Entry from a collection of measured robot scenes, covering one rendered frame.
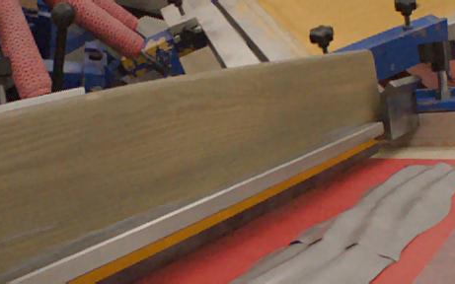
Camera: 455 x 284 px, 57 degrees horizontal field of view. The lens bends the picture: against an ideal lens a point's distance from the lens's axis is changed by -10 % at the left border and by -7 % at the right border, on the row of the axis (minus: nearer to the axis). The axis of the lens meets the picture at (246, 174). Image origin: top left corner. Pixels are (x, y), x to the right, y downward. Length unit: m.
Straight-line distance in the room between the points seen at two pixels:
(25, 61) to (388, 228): 0.53
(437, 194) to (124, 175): 0.20
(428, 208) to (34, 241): 0.22
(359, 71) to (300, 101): 0.10
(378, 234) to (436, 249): 0.03
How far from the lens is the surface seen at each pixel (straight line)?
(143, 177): 0.23
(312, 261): 0.23
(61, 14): 0.48
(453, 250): 0.24
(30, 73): 0.65
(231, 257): 0.26
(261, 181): 0.26
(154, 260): 0.25
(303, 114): 0.32
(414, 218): 0.27
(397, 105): 0.43
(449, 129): 0.47
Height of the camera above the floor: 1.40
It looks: 33 degrees down
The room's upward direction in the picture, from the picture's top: 17 degrees clockwise
